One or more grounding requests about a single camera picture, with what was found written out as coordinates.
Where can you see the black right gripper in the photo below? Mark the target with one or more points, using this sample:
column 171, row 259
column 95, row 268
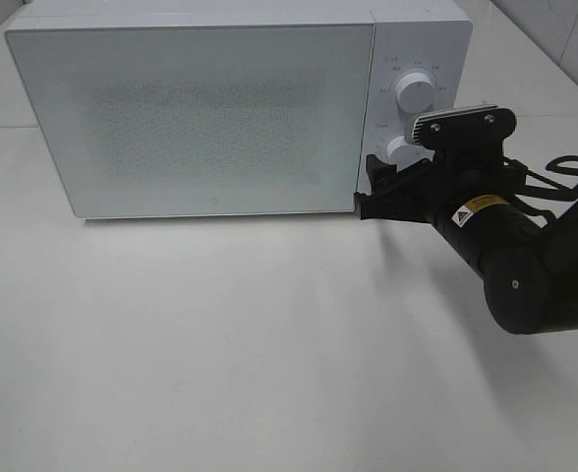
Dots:
column 458, row 191

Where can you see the white timer knob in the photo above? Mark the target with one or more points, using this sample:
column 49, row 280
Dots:
column 403, row 155

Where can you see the white microwave door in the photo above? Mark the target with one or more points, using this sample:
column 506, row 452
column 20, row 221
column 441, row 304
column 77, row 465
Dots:
column 186, row 122

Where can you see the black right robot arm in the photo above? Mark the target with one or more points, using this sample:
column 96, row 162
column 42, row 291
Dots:
column 521, row 240

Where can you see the white upper power knob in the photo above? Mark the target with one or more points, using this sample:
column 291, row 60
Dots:
column 415, row 92

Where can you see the white microwave oven body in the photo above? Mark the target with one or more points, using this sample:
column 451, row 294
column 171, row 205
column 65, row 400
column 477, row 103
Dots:
column 431, row 36

